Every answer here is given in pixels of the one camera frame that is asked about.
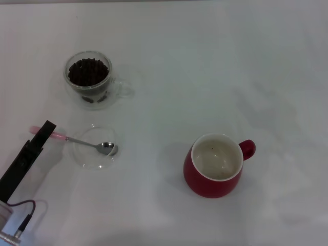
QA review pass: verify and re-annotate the red ceramic mug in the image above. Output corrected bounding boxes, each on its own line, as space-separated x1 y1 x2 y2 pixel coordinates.
183 133 257 199

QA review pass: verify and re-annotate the coffee bean pile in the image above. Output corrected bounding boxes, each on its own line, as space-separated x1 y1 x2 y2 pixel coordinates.
68 57 109 87

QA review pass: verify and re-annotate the clear double-wall glass cup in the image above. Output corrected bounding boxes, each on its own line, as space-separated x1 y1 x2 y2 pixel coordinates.
63 51 134 111

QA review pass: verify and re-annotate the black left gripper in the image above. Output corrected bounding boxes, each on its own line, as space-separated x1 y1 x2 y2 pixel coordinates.
0 119 57 203

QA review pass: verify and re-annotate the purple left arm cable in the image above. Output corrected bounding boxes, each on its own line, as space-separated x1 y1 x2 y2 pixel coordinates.
0 199 37 243

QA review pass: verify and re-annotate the pink-handled metal spoon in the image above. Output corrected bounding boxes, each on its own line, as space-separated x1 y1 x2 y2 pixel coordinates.
30 126 119 156

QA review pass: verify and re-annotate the clear glass saucer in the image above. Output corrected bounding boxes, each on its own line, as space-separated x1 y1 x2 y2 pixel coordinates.
72 124 120 171

